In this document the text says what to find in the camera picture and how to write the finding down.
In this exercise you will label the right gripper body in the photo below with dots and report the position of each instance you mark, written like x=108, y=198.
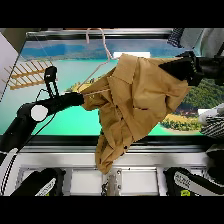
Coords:
x=185, y=68

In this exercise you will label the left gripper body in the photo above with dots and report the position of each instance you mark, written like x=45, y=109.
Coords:
x=71, y=100

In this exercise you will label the tan long-sleeved shirt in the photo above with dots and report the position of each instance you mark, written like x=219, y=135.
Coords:
x=140, y=100

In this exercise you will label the pale pink clothes hanger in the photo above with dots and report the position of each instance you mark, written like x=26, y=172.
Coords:
x=106, y=46

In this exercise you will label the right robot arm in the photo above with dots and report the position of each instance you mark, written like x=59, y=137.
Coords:
x=213, y=68

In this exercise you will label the dark checked garment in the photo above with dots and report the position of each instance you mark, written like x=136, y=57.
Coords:
x=175, y=36

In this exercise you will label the grey garment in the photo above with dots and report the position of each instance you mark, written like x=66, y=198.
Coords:
x=205, y=38

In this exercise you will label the wooden peg rack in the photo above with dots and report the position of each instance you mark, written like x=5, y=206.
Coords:
x=28, y=75

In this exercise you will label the white garment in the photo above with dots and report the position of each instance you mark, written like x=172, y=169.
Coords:
x=210, y=113

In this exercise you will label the striped garment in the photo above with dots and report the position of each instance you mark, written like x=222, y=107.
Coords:
x=213, y=128

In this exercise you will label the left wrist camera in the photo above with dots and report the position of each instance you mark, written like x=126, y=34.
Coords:
x=50, y=75

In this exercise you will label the silver frame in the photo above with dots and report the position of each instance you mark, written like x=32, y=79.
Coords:
x=150, y=156

